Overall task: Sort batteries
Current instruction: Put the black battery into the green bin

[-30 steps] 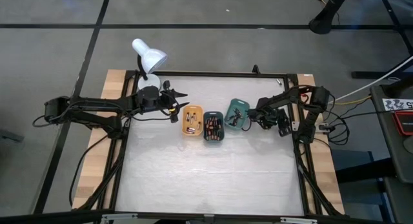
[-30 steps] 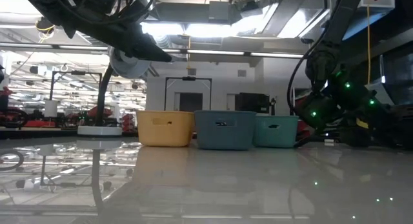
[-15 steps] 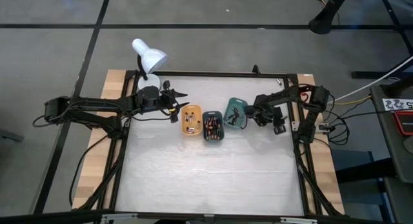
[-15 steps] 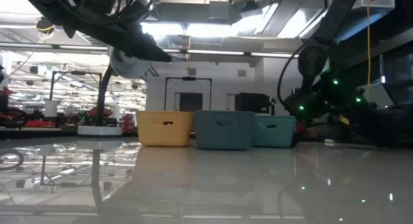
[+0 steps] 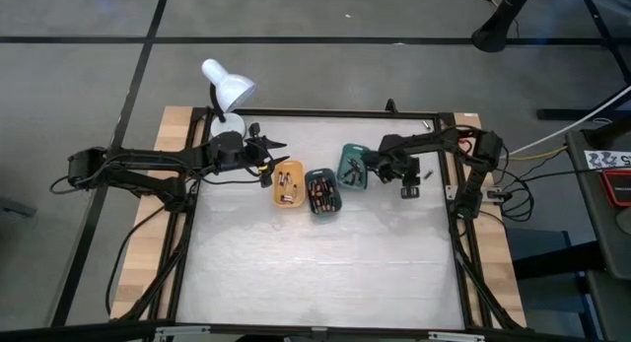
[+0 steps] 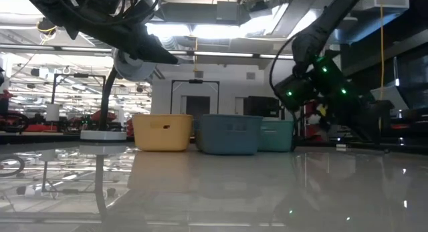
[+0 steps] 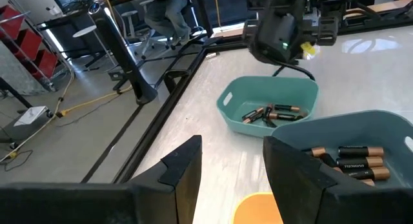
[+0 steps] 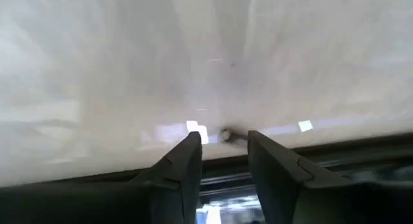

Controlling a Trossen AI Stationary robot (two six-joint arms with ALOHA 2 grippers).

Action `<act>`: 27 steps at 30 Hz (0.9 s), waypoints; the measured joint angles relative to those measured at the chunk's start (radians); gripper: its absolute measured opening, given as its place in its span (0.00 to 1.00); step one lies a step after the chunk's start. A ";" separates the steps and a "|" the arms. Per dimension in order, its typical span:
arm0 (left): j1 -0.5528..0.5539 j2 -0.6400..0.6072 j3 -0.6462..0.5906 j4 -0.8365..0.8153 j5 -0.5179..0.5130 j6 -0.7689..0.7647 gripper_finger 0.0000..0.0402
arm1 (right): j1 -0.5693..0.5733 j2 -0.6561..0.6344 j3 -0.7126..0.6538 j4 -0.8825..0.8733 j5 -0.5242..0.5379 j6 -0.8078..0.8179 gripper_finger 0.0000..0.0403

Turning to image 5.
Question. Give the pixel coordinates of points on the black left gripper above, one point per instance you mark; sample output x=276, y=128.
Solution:
x=236, y=152

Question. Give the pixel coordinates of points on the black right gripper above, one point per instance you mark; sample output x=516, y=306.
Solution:
x=399, y=159

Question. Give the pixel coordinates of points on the yellow plastic bin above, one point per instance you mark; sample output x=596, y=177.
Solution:
x=299, y=165

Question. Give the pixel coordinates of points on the teal plastic bin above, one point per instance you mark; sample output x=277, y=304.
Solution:
x=345, y=150

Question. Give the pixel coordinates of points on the slate blue plastic bin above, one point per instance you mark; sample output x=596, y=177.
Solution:
x=320, y=171

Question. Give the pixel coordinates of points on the screws edge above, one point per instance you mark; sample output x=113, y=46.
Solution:
x=428, y=175

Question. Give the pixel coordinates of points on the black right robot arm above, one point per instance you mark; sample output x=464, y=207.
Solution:
x=475, y=184

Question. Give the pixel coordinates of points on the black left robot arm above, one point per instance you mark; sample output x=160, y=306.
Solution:
x=148, y=159

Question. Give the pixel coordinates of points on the black clamp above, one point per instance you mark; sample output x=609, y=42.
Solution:
x=391, y=105

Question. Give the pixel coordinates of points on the white desk lamp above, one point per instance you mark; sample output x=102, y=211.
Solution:
x=229, y=88

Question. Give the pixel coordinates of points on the black stand pole with base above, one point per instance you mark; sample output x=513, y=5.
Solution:
x=495, y=34

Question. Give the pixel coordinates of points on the white fiducial marker label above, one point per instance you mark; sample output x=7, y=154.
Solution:
x=609, y=159

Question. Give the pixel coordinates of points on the red framed device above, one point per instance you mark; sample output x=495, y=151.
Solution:
x=618, y=186

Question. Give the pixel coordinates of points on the dark equipment cart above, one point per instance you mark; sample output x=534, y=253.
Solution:
x=611, y=233

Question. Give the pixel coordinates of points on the black overhead crossbar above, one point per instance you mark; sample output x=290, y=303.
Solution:
x=74, y=332

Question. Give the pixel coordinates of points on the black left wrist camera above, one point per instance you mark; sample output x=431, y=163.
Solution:
x=266, y=179

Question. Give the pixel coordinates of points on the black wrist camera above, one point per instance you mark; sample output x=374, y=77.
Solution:
x=266, y=179
x=410, y=192

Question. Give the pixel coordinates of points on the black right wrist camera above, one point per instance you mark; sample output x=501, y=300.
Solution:
x=410, y=192

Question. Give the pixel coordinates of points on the silver corner bracket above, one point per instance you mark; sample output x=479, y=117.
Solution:
x=451, y=192

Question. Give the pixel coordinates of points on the black table leg frame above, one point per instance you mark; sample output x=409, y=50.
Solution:
x=562, y=114

